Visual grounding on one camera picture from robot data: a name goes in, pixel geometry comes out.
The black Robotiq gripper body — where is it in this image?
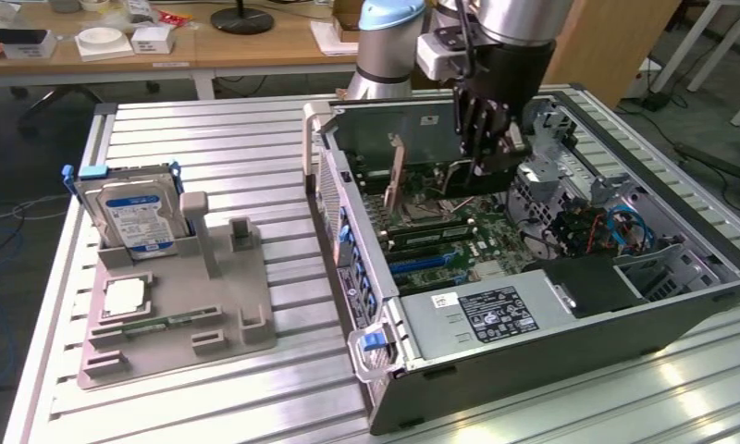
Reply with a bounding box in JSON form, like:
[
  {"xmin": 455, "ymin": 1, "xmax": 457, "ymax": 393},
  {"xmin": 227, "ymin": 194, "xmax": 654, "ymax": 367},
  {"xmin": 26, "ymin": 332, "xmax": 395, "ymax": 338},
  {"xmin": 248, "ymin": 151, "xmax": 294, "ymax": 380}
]
[{"xmin": 462, "ymin": 40, "xmax": 558, "ymax": 122}]

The low-profile Nvidia graphics card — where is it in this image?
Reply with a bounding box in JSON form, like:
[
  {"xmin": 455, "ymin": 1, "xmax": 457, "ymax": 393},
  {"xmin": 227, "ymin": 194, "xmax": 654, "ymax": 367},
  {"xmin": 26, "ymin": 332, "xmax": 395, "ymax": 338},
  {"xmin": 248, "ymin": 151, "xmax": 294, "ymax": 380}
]
[{"xmin": 385, "ymin": 131, "xmax": 519, "ymax": 212}]

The perforated metal disk bay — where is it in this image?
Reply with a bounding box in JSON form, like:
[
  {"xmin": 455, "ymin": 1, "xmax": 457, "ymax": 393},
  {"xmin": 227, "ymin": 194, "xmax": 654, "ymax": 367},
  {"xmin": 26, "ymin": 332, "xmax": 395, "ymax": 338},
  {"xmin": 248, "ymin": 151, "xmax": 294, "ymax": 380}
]
[{"xmin": 518, "ymin": 99, "xmax": 601, "ymax": 218}]

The wooden cabinet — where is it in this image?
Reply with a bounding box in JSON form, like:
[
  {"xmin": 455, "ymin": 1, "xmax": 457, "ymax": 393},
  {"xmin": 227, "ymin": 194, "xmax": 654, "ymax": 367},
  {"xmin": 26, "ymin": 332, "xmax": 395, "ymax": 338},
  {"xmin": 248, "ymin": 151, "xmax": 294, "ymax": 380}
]
[{"xmin": 530, "ymin": 0, "xmax": 683, "ymax": 101}]

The CPU socket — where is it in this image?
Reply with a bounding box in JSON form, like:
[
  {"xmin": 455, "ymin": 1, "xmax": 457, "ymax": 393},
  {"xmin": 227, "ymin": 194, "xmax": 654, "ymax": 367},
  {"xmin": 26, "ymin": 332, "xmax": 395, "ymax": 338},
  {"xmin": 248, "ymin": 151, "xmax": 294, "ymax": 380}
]
[{"xmin": 403, "ymin": 196, "xmax": 453, "ymax": 222}]

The green motherboard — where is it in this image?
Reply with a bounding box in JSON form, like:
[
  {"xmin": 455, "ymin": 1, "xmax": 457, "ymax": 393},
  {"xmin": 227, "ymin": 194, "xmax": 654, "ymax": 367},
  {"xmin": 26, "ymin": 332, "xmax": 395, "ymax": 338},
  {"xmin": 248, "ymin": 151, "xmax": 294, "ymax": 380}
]
[{"xmin": 345, "ymin": 154, "xmax": 533, "ymax": 297}]

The white box with red button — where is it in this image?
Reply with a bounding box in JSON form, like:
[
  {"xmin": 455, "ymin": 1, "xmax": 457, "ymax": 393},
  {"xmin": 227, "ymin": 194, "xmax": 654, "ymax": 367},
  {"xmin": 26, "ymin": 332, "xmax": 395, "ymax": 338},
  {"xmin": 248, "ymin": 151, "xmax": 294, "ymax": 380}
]
[{"xmin": 629, "ymin": 58, "xmax": 666, "ymax": 101}]

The black labelled RAM stick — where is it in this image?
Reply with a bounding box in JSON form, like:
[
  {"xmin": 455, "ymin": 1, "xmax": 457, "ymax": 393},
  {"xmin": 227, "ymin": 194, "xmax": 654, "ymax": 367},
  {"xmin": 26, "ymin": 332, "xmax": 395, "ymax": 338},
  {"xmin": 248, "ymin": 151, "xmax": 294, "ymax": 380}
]
[{"xmin": 386, "ymin": 221, "xmax": 475, "ymax": 244}]

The black power adapter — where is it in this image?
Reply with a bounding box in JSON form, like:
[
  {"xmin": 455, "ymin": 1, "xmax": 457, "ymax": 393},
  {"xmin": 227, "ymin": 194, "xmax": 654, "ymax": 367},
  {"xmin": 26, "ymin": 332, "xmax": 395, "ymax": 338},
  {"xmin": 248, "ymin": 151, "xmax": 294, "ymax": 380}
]
[{"xmin": 638, "ymin": 91, "xmax": 671, "ymax": 112}]

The white paper stack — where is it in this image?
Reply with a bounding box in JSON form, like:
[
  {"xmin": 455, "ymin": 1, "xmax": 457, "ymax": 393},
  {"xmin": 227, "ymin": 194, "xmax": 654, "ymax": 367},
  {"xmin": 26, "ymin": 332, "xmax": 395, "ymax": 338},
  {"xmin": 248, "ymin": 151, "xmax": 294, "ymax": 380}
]
[{"xmin": 310, "ymin": 18, "xmax": 363, "ymax": 57}]

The brown cardboard box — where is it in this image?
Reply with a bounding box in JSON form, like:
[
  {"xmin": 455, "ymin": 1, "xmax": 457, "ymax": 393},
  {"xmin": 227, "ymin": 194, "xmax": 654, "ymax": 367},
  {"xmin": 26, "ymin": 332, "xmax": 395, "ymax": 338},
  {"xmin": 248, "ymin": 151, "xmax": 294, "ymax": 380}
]
[{"xmin": 333, "ymin": 0, "xmax": 365, "ymax": 45}]

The blue expansion slot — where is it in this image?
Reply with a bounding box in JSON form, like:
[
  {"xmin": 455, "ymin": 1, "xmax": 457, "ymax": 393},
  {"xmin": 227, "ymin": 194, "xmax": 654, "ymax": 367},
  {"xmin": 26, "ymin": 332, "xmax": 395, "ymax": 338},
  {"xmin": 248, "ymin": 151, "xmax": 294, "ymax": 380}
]
[{"xmin": 391, "ymin": 254, "xmax": 462, "ymax": 275}]

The black plastic shroud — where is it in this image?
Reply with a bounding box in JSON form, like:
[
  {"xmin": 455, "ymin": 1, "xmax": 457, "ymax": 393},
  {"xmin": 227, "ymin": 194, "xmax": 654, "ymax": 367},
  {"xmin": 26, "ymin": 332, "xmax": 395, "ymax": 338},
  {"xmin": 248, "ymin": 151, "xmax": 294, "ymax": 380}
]
[{"xmin": 534, "ymin": 256, "xmax": 650, "ymax": 320}]

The grey power supply unit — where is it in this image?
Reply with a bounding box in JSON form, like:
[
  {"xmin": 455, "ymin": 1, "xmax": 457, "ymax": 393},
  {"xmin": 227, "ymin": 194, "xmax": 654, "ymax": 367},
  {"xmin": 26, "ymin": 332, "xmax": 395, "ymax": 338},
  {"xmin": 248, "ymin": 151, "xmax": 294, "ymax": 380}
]
[{"xmin": 398, "ymin": 270, "xmax": 579, "ymax": 362}]

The black round lamp base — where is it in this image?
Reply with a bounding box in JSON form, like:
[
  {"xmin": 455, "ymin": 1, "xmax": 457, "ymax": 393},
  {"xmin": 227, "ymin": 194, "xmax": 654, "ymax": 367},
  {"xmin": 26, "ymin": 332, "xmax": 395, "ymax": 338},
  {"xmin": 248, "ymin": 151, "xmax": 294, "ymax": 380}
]
[{"xmin": 208, "ymin": 0, "xmax": 276, "ymax": 34}]

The wooden desk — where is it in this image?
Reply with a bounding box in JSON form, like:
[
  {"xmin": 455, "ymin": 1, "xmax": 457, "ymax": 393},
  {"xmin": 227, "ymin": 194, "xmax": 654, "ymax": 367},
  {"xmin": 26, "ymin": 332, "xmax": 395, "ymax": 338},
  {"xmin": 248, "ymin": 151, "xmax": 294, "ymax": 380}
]
[{"xmin": 0, "ymin": 0, "xmax": 533, "ymax": 101}]

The blue case latch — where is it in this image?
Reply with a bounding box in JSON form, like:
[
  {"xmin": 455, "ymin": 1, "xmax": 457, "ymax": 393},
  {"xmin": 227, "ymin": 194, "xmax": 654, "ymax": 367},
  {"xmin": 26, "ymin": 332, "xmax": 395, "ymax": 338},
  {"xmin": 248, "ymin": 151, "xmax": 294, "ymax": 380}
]
[{"xmin": 357, "ymin": 326, "xmax": 387, "ymax": 355}]

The open grey PC case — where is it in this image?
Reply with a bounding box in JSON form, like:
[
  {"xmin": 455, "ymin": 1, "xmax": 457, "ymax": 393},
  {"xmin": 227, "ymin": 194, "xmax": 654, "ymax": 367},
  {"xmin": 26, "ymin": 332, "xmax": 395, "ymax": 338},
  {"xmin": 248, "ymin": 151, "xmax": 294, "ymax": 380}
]
[{"xmin": 300, "ymin": 88, "xmax": 740, "ymax": 437}]

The small white labelled box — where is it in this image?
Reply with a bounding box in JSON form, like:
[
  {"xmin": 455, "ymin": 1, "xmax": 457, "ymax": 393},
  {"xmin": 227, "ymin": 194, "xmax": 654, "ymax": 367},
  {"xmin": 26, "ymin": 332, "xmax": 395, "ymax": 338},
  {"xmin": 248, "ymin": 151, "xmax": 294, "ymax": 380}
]
[{"xmin": 128, "ymin": 25, "xmax": 178, "ymax": 55}]

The hard disk in blue carrier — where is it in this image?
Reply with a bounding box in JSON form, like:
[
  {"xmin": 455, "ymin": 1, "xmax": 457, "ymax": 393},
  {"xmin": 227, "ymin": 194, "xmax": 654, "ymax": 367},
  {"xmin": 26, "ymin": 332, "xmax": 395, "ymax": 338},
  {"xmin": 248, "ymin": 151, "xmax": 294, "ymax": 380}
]
[{"xmin": 59, "ymin": 159, "xmax": 192, "ymax": 263}]

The clear bag with label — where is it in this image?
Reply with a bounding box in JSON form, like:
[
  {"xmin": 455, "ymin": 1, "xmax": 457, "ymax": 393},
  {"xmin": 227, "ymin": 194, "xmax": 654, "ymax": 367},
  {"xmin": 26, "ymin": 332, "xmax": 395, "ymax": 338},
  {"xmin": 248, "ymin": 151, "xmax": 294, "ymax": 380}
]
[{"xmin": 126, "ymin": 0, "xmax": 159, "ymax": 24}]

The white box with round dish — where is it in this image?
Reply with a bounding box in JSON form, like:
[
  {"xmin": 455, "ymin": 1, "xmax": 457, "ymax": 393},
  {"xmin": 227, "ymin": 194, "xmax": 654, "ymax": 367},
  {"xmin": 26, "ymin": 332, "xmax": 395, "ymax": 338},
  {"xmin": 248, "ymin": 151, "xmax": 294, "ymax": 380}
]
[{"xmin": 74, "ymin": 26, "xmax": 138, "ymax": 62}]

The grey 3D-printed parts rack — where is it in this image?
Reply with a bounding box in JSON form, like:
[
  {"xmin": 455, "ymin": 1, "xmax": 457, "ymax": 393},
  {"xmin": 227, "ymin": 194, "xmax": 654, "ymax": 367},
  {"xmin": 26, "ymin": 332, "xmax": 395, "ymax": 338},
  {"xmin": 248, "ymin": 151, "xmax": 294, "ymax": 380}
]
[{"xmin": 75, "ymin": 191, "xmax": 279, "ymax": 392}]

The green RAM stick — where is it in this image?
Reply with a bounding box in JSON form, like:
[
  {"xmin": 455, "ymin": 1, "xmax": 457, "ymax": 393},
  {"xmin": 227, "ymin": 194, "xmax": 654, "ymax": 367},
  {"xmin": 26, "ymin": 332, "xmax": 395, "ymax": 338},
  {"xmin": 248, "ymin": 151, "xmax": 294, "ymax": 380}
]
[{"xmin": 122, "ymin": 313, "xmax": 222, "ymax": 334}]

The silver CPU chip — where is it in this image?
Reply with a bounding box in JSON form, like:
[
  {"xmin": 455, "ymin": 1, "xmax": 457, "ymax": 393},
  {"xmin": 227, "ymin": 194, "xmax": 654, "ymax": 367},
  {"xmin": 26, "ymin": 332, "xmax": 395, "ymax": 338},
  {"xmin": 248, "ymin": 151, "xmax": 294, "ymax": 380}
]
[{"xmin": 103, "ymin": 278, "xmax": 148, "ymax": 316}]

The black and white box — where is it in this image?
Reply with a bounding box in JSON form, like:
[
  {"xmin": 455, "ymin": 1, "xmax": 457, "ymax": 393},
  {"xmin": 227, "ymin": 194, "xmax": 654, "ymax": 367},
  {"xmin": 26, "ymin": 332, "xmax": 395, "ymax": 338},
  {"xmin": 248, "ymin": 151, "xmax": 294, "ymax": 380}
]
[{"xmin": 0, "ymin": 28, "xmax": 58, "ymax": 60}]

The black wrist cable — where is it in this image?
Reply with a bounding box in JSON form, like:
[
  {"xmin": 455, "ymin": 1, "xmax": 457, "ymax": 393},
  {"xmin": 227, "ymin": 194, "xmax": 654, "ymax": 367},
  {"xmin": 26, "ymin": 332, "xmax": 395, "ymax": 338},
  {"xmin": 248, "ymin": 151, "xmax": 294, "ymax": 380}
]
[{"xmin": 453, "ymin": 0, "xmax": 493, "ymax": 82}]

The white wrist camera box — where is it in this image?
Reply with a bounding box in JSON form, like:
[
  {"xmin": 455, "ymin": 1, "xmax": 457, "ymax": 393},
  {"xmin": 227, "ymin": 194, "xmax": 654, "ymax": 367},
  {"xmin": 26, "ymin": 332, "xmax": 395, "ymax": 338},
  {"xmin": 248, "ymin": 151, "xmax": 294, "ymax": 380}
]
[{"xmin": 417, "ymin": 26, "xmax": 474, "ymax": 83}]

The red wire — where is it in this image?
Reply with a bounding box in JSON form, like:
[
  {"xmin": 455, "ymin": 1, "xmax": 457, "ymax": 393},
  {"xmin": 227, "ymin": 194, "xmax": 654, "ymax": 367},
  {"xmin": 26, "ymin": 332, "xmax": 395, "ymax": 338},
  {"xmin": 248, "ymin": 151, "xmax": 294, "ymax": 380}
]
[{"xmin": 589, "ymin": 210, "xmax": 613, "ymax": 253}]

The blue wire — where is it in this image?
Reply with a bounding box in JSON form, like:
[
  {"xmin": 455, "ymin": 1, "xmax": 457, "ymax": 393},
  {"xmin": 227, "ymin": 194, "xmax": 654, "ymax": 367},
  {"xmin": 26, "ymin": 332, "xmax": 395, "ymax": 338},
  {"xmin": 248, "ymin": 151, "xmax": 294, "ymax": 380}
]
[{"xmin": 607, "ymin": 203, "xmax": 655, "ymax": 253}]

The white table frame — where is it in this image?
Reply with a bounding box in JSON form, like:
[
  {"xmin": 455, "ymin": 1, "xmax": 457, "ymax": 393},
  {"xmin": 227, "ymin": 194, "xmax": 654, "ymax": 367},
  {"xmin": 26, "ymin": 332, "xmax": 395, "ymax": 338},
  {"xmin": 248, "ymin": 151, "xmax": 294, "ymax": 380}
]
[{"xmin": 650, "ymin": 0, "xmax": 740, "ymax": 126}]

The metal disk bay bracket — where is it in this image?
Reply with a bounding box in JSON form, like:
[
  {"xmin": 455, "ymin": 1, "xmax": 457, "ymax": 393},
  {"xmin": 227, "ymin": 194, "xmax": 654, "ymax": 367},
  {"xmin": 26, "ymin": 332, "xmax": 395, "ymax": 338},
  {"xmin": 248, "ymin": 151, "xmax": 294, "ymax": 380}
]
[{"xmin": 614, "ymin": 233, "xmax": 723, "ymax": 302}]

